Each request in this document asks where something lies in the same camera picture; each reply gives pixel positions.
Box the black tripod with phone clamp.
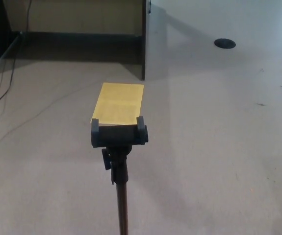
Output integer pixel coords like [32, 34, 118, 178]
[90, 116, 149, 235]

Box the yellow rectangular floor sheet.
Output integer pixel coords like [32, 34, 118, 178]
[89, 82, 145, 128]

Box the dark wooden desk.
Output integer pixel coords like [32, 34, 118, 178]
[0, 0, 154, 81]

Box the black round floor cover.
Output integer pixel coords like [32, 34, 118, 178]
[213, 38, 236, 49]

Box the thin grey floor cable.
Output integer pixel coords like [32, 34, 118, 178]
[0, 84, 102, 156]

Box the thin dark cable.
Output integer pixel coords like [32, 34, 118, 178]
[0, 58, 7, 102]

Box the thick black cable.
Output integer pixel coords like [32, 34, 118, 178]
[0, 0, 32, 119]

